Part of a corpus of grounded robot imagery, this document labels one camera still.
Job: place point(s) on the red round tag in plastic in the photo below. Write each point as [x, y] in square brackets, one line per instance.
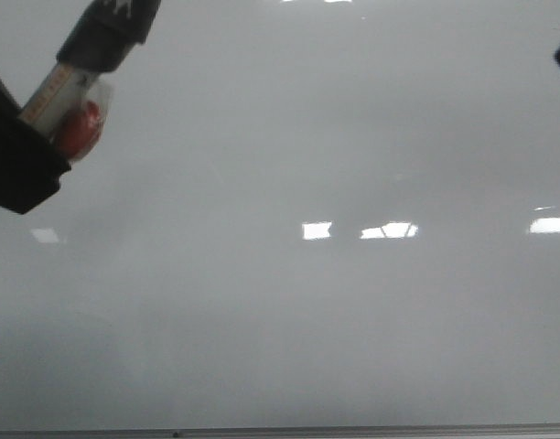
[81, 127]

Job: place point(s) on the white glossy whiteboard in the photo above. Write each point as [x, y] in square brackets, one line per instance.
[301, 213]

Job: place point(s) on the white marker with black cap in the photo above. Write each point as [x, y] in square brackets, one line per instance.
[98, 44]

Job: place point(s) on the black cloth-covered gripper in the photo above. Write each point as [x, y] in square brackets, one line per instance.
[30, 167]

